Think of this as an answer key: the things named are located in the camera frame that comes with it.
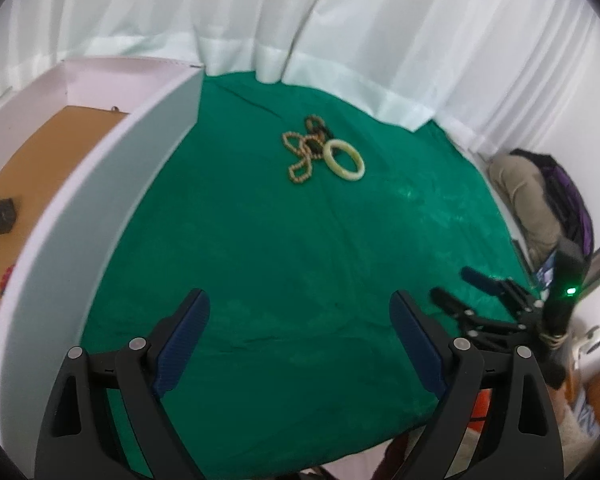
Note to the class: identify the white cardboard box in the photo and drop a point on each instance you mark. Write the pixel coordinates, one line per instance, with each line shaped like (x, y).
(57, 274)

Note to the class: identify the wall socket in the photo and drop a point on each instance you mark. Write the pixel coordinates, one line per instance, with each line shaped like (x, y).
(589, 345)

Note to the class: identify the cream fleece right sleeve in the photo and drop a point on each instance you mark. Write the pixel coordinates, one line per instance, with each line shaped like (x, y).
(576, 443)

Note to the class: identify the white curtain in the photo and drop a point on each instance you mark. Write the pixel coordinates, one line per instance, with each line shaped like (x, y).
(496, 73)

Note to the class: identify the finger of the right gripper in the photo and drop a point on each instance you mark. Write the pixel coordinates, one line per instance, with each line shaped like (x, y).
(512, 295)
(450, 304)

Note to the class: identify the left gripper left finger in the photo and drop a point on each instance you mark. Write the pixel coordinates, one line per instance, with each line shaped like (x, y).
(79, 438)

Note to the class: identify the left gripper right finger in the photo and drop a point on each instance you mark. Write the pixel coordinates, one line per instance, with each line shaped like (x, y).
(519, 438)

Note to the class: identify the green velvet cloth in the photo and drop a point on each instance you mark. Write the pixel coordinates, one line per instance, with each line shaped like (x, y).
(299, 364)

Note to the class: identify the bag pile beige purple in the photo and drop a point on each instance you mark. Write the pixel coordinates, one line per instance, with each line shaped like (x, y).
(545, 202)

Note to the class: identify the pale jade bangle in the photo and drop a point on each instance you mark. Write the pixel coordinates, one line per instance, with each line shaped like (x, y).
(344, 160)

